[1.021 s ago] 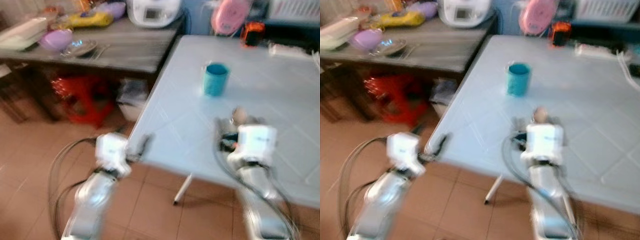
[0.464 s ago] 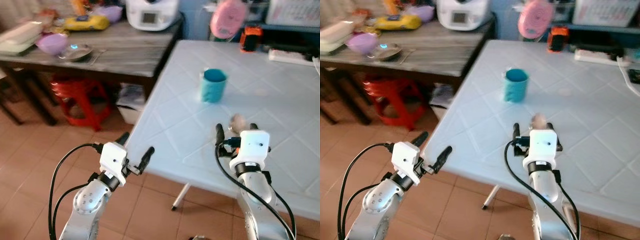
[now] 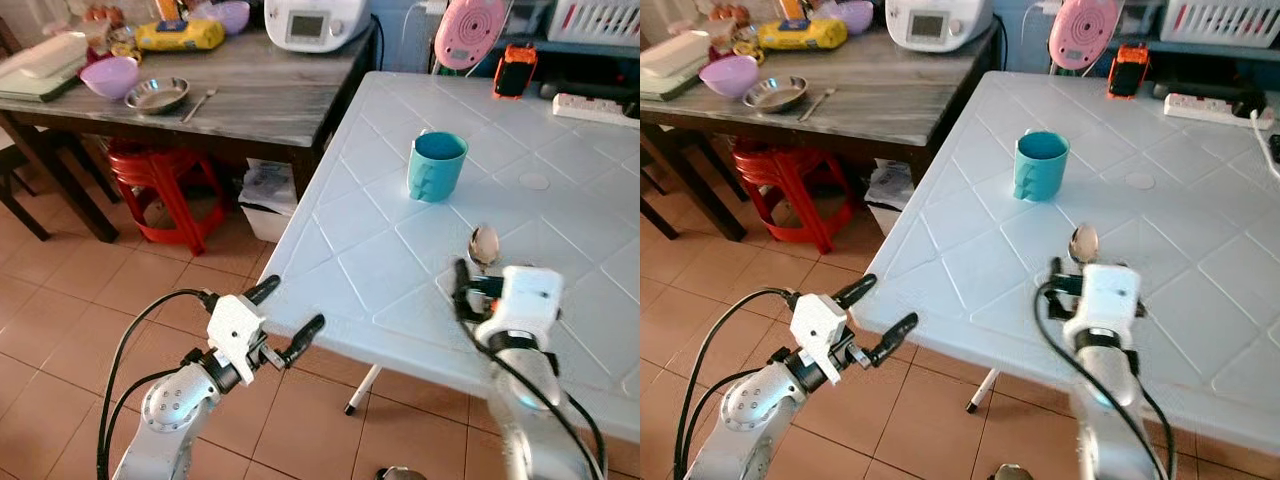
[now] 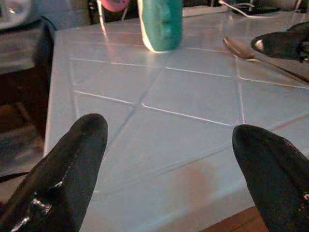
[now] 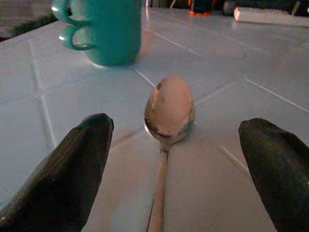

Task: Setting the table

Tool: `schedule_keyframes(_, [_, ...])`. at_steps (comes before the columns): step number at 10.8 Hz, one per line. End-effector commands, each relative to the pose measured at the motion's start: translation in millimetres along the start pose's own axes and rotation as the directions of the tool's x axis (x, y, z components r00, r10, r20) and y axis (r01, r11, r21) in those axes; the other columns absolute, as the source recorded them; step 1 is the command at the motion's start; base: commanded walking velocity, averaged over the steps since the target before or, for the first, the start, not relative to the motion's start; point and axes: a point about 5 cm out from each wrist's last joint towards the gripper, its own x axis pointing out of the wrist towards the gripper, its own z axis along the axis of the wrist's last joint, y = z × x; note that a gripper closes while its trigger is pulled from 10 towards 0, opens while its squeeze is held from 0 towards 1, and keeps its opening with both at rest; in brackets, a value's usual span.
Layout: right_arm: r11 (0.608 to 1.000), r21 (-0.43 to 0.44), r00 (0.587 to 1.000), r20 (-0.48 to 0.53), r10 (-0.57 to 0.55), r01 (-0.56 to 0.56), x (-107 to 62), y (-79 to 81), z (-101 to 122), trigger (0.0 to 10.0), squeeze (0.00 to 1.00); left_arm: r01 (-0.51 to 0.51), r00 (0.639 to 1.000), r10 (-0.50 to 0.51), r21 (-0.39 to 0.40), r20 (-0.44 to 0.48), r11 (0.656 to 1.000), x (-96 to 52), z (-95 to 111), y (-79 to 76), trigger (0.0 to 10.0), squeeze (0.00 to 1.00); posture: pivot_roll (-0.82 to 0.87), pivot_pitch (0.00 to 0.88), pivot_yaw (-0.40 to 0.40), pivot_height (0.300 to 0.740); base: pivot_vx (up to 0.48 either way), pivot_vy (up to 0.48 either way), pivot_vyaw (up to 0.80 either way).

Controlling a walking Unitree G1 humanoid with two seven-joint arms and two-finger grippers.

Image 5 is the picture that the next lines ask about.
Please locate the dark round object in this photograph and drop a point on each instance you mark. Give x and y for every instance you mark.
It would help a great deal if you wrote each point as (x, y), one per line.
(229, 7)

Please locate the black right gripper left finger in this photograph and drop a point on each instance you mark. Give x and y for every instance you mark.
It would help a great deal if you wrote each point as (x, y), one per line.
(65, 176)

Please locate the orange and black object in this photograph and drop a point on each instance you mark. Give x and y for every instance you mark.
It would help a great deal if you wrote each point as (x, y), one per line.
(200, 7)

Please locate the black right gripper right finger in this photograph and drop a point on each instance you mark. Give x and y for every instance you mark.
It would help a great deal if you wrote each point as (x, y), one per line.
(280, 164)

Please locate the silver metal spoon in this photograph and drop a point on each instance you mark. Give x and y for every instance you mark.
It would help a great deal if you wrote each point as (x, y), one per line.
(169, 113)

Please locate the teal ceramic mug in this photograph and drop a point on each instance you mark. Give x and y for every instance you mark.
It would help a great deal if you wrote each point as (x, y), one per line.
(108, 31)

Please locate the white flat remote control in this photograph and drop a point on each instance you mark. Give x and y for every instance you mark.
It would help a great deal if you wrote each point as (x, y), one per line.
(268, 16)

